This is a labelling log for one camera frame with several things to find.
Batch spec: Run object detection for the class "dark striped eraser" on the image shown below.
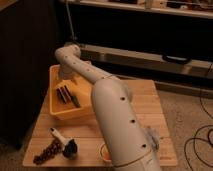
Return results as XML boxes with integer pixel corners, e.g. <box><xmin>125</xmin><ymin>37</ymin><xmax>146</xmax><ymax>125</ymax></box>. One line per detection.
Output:
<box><xmin>57</xmin><ymin>87</ymin><xmax>71</xmax><ymax>103</ymax></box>

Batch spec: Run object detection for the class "wooden table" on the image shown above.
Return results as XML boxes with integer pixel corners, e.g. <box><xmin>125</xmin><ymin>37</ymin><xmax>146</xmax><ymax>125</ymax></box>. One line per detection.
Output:
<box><xmin>23</xmin><ymin>80</ymin><xmax>178</xmax><ymax>168</ymax></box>

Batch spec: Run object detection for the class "black cable on floor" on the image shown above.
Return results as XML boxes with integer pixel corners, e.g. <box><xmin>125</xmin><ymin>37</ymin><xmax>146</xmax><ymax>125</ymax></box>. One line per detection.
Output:
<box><xmin>183</xmin><ymin>63</ymin><xmax>213</xmax><ymax>169</ymax></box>

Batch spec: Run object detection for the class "small green pickle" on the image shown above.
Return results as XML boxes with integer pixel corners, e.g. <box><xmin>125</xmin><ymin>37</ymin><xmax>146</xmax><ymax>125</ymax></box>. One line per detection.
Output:
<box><xmin>72</xmin><ymin>96</ymin><xmax>81</xmax><ymax>108</ymax></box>

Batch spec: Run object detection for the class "wooden shelf unit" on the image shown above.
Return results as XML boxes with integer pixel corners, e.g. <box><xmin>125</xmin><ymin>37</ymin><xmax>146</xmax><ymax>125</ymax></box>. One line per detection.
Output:
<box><xmin>56</xmin><ymin>0</ymin><xmax>213</xmax><ymax>77</ymax></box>

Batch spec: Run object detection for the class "bunch of dark grapes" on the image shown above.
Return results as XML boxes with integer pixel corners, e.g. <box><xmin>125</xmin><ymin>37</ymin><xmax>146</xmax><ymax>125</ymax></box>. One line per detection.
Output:
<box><xmin>33</xmin><ymin>139</ymin><xmax>62</xmax><ymax>165</ymax></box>

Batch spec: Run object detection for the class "yellow plastic bin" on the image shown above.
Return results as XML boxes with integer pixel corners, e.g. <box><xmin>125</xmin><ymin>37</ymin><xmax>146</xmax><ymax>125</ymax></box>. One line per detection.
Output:
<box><xmin>49</xmin><ymin>65</ymin><xmax>94</xmax><ymax>120</ymax></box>

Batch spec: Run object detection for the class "white handled dish brush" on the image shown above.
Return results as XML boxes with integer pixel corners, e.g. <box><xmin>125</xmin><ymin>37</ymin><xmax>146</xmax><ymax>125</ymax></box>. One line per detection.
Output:
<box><xmin>50</xmin><ymin>128</ymin><xmax>78</xmax><ymax>158</ymax></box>

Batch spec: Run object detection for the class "orange cup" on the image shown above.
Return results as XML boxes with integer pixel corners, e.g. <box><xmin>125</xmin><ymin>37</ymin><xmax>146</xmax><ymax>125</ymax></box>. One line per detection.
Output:
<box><xmin>99</xmin><ymin>143</ymin><xmax>111</xmax><ymax>163</ymax></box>

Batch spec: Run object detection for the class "grey crumpled cloth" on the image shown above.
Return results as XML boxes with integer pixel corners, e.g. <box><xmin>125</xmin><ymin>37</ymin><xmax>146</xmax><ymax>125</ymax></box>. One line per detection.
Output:
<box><xmin>144</xmin><ymin>126</ymin><xmax>160</xmax><ymax>151</ymax></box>

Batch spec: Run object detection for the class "dark cabinet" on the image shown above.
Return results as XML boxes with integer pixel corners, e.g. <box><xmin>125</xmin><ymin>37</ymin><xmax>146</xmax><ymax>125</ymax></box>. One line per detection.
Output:
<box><xmin>0</xmin><ymin>0</ymin><xmax>60</xmax><ymax>149</ymax></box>

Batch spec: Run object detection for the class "black object on shelf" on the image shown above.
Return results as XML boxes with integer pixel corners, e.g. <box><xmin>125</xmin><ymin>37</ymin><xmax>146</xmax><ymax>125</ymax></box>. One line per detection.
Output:
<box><xmin>162</xmin><ymin>55</ymin><xmax>192</xmax><ymax>65</ymax></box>

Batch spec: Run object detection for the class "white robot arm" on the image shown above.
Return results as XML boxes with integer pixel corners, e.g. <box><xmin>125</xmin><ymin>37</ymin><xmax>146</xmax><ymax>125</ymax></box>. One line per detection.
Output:
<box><xmin>55</xmin><ymin>44</ymin><xmax>162</xmax><ymax>171</ymax></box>

